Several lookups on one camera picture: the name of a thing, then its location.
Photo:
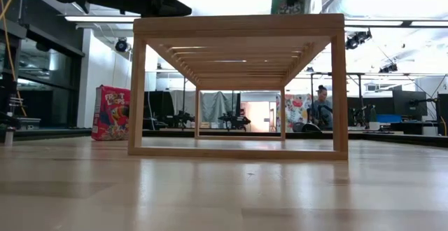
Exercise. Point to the floral patterned panel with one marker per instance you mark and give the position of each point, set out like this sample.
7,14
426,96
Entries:
297,112

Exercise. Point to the black computer monitor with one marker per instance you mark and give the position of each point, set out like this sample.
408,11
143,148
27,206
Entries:
409,103

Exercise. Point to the green Apple Jacks cereal box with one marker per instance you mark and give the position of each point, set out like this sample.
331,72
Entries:
280,1

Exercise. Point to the red Froot Loops cereal box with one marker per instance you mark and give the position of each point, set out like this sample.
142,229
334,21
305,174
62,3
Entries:
112,115

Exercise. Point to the grey plastic tray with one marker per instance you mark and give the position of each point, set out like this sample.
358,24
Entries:
29,123

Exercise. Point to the person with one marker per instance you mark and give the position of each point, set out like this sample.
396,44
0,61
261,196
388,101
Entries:
322,108

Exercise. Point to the white table foot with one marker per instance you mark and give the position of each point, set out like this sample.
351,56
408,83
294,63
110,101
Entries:
8,136

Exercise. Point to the blue storage bin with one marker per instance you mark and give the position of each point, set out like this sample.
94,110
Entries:
388,118

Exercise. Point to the long ceiling light strip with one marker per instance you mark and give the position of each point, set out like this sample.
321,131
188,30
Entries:
101,19
378,23

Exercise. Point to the black ceiling spotlight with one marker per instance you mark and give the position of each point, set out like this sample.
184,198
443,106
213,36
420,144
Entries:
388,68
357,39

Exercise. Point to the round black ceiling camera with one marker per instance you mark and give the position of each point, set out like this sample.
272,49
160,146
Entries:
121,45

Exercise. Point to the black aluminium table frame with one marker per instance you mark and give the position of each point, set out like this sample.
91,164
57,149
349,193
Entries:
52,133

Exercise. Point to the small potted cactus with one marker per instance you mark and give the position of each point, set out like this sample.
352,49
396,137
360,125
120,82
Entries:
374,119

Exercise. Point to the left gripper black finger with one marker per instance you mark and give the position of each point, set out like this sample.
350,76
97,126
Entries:
175,8

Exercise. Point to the slatted wooden shelf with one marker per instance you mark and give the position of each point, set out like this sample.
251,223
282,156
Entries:
238,24

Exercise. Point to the grey draped cloth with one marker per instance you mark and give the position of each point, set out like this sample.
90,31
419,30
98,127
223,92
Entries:
215,106

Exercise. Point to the black partition panel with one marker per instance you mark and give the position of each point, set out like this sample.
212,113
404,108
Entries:
159,108

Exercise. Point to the black background robot arm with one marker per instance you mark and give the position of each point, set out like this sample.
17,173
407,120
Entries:
234,120
180,119

